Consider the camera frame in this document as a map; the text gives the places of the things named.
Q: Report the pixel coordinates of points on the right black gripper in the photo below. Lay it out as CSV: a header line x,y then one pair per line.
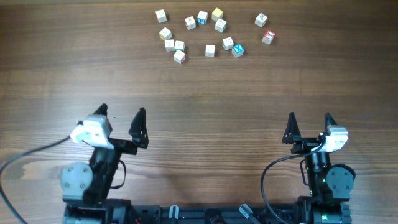
x,y
292,135

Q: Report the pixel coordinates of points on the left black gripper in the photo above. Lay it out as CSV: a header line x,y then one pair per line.
x,y
137,130

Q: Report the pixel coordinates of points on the wooden block blue Y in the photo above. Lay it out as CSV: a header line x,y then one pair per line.
x,y
170,45

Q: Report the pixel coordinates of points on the blue X wooden block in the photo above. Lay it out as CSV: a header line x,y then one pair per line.
x,y
237,50

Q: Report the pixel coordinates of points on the plain wooden block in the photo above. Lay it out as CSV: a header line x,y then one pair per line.
x,y
210,51

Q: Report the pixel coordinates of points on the wooden block green picture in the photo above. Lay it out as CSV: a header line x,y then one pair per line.
x,y
228,43

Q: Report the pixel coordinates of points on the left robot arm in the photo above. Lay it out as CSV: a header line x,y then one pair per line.
x,y
85,185

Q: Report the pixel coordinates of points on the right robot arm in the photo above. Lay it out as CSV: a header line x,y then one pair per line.
x,y
330,185

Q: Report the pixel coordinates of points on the wooden block red side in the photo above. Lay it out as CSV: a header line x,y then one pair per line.
x,y
179,56

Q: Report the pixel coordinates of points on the wooden block teal side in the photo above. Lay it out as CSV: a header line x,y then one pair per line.
x,y
179,45

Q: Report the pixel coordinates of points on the wooden block yellow side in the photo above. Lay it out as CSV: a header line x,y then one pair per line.
x,y
165,34

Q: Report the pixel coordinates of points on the red top wooden block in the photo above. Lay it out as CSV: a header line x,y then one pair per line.
x,y
268,37

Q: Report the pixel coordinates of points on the wooden block top left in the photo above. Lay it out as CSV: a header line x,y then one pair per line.
x,y
161,16

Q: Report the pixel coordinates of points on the wooden block far right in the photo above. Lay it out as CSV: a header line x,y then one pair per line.
x,y
260,20

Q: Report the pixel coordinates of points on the wooden block red letter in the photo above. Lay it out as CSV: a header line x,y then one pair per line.
x,y
190,23

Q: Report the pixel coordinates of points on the wooden block blue side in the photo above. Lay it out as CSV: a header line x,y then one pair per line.
x,y
202,17

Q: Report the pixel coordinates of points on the wooden block green side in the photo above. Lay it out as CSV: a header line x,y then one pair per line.
x,y
220,25

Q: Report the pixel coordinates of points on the yellow top wooden block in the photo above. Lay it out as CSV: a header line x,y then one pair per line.
x,y
217,14

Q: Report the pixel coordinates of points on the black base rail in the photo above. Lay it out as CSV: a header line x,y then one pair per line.
x,y
191,215

